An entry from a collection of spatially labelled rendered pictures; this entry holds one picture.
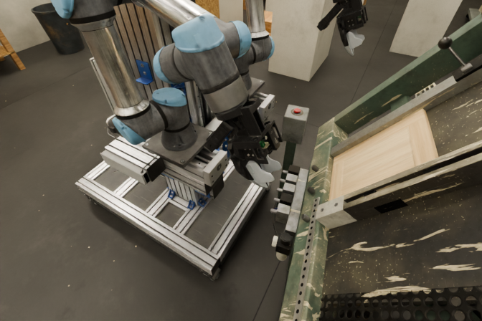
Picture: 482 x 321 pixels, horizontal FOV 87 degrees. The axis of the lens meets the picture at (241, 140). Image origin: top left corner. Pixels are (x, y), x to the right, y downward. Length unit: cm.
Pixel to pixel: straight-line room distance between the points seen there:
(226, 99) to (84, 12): 48
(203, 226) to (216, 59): 147
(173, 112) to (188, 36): 56
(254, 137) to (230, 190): 148
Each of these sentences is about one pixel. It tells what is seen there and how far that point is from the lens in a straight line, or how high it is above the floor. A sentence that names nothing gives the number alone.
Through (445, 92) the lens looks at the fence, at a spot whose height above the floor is 130.
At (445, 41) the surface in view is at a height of 144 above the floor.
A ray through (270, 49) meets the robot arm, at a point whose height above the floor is 122.
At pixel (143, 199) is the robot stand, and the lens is 201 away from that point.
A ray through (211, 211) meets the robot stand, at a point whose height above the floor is 21.
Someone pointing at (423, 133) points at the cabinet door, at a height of 122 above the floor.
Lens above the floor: 177
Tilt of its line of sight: 44 degrees down
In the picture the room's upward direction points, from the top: 1 degrees counter-clockwise
